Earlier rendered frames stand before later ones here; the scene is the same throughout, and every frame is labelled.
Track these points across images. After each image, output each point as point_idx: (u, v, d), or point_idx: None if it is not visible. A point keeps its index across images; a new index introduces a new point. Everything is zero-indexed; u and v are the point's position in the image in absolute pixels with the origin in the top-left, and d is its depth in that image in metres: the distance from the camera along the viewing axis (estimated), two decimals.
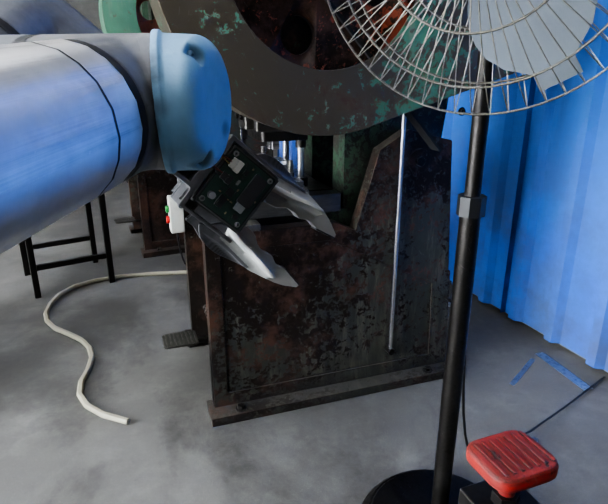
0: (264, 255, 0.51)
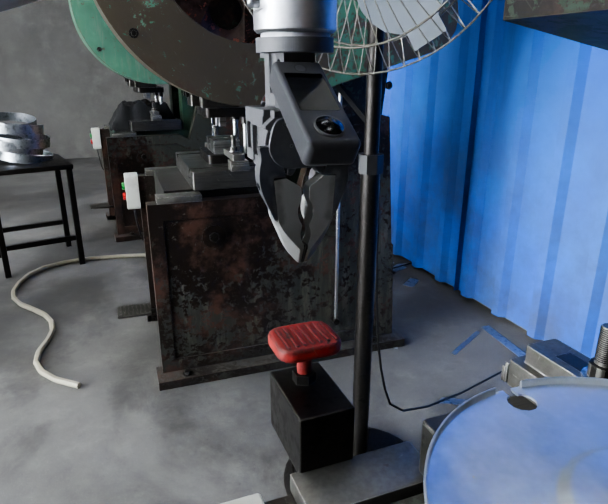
0: (308, 215, 0.54)
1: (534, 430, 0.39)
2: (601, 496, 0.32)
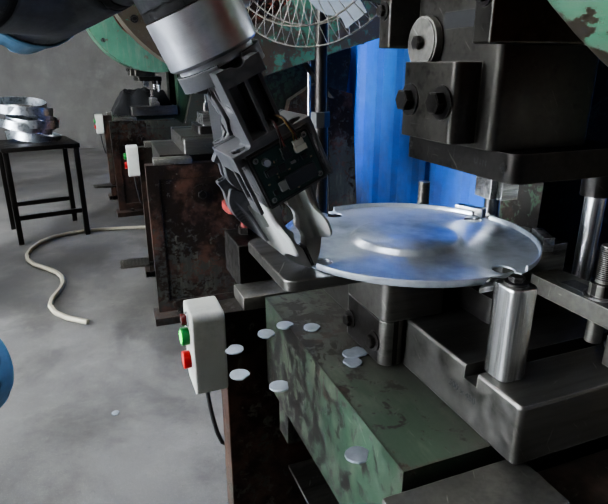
0: (286, 231, 0.51)
1: (340, 222, 0.69)
2: (369, 232, 0.62)
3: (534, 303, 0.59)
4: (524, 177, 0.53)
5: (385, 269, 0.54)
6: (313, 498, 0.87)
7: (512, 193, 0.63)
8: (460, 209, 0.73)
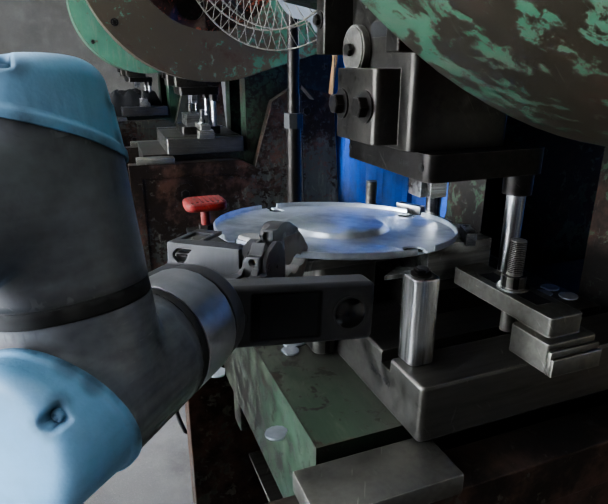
0: None
1: (278, 215, 0.72)
2: (299, 220, 0.66)
3: (457, 295, 0.63)
4: (440, 176, 0.57)
5: None
6: (269, 484, 0.91)
7: (441, 191, 0.67)
8: (396, 207, 0.76)
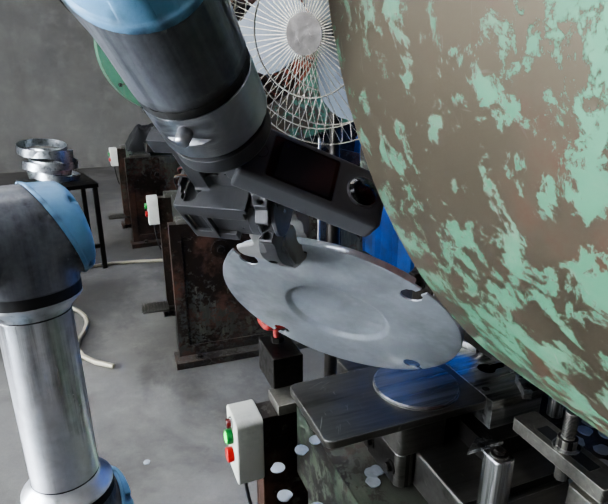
0: None
1: (283, 318, 0.71)
2: (304, 300, 0.65)
3: (516, 441, 0.75)
4: None
5: (301, 266, 0.56)
6: None
7: None
8: (404, 364, 0.71)
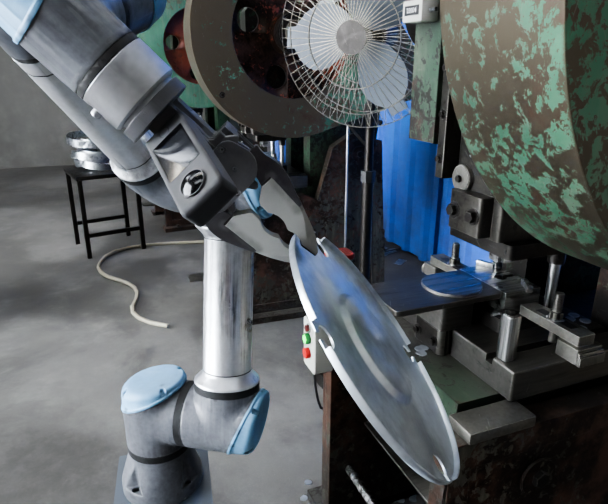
0: (287, 218, 0.54)
1: (394, 339, 0.65)
2: (374, 320, 0.60)
3: (522, 321, 1.09)
4: (516, 257, 1.03)
5: (316, 269, 0.55)
6: (384, 441, 1.37)
7: None
8: (458, 471, 0.53)
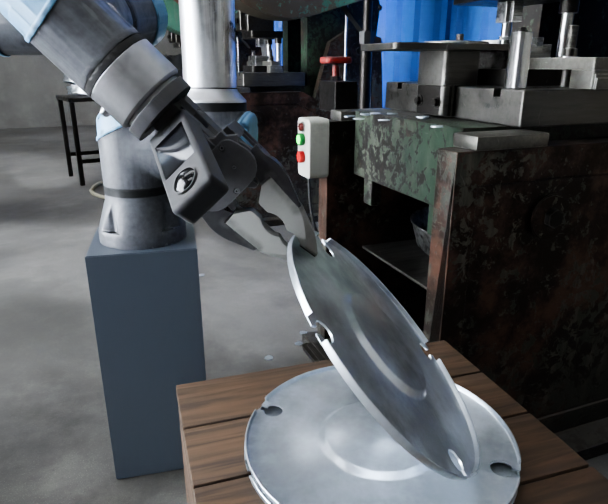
0: (287, 218, 0.54)
1: (409, 337, 0.64)
2: (384, 317, 0.59)
3: (531, 75, 1.01)
4: None
5: (319, 268, 0.55)
6: (383, 256, 1.29)
7: (518, 17, 1.05)
8: (478, 467, 0.51)
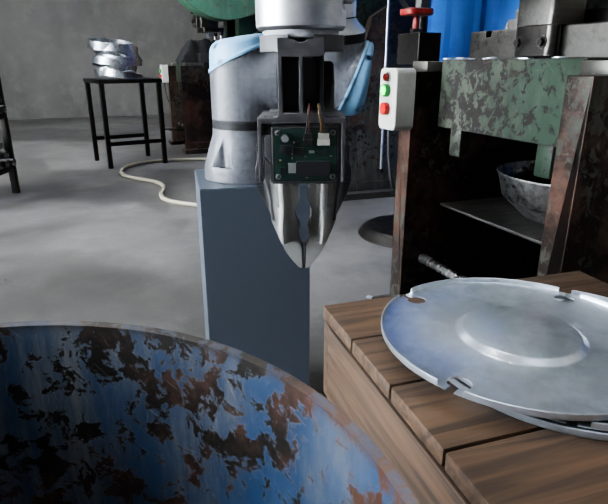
0: (293, 222, 0.52)
1: (540, 302, 0.64)
2: (503, 311, 0.60)
3: None
4: None
5: (420, 325, 0.59)
6: (466, 210, 1.27)
7: None
8: None
